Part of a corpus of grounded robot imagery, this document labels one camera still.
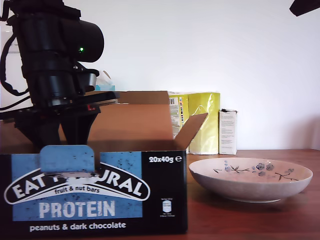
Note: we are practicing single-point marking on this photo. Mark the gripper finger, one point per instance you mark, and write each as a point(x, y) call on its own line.
point(40, 132)
point(77, 127)

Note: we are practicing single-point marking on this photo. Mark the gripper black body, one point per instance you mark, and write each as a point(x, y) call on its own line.
point(55, 87)

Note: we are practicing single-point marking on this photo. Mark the blue black snackbar carton box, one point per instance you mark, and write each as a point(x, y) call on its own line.
point(100, 195)

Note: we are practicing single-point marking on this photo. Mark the teal tissue box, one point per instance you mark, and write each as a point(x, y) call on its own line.
point(107, 87)

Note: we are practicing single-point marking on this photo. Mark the small white carton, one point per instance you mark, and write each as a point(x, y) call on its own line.
point(227, 132)

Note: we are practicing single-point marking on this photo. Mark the floral ceramic plate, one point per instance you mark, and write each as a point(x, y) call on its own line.
point(250, 190)

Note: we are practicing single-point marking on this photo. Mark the yellow paper towel pack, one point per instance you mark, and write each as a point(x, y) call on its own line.
point(205, 120)

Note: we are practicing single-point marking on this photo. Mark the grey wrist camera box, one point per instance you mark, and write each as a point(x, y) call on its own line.
point(90, 78)

